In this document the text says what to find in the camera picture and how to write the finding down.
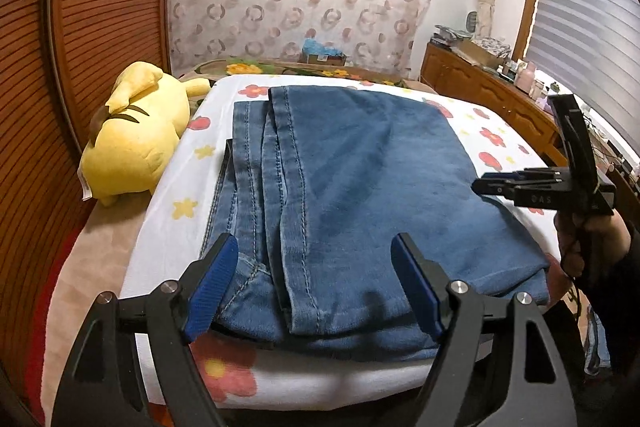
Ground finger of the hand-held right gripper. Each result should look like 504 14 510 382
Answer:
471 169 564 200

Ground brown floral blanket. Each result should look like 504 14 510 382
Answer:
180 57 431 94

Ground long wooden cabinet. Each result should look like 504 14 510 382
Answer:
420 42 640 208

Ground blue denim pants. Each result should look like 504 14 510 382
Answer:
199 85 551 363

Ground beige plush blanket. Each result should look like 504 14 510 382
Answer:
40 201 157 414

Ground open flat cardboard box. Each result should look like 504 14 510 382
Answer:
457 37 513 70

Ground brown slatted wooden door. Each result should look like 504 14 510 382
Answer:
0 0 178 403

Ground grey window blind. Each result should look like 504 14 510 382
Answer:
525 0 640 152

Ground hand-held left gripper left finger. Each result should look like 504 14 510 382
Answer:
50 232 240 427

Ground person's right hand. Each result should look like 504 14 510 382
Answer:
553 212 633 280

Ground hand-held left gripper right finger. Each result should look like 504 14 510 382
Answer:
390 232 580 427

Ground yellow plush toy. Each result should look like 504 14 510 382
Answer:
79 61 211 208

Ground pink bottle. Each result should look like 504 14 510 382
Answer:
515 62 538 90

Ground pile of papers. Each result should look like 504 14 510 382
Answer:
430 24 473 51

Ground person's right forearm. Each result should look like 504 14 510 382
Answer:
582 227 640 383

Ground white floral bed sheet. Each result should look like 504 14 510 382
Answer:
117 74 565 409

